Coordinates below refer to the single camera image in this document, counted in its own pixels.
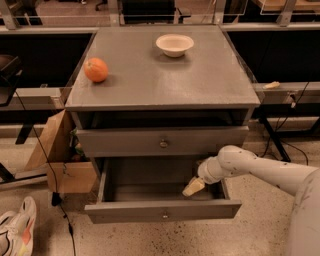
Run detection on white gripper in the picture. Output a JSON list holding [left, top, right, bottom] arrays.
[[182, 158, 222, 197]]

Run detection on grey drawer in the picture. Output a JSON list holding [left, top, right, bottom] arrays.
[[77, 111, 249, 157], [85, 156, 242, 223]]

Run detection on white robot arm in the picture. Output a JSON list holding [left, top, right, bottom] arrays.
[[183, 145, 320, 256]]

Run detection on grey top drawer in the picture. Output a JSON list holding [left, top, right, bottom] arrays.
[[77, 111, 249, 157]]

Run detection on grey wooden drawer cabinet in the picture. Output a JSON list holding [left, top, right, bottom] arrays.
[[64, 25, 261, 181]]

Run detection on small yellow foam piece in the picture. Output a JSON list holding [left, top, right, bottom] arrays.
[[263, 81, 280, 90]]

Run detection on brown cardboard box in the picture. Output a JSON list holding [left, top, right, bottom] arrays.
[[24, 110, 97, 194]]

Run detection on white paper bowl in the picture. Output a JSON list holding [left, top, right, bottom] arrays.
[[156, 34, 194, 58]]

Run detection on orange fruit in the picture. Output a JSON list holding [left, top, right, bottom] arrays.
[[84, 58, 108, 83]]

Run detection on white and orange sneaker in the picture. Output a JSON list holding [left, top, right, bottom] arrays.
[[0, 196, 37, 256]]

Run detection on black chair left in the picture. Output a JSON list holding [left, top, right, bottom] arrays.
[[0, 54, 22, 107]]

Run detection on black power adapter with cable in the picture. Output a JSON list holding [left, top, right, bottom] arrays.
[[256, 82, 311, 163]]

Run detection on black floor cable left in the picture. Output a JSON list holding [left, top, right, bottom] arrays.
[[13, 89, 77, 256]]

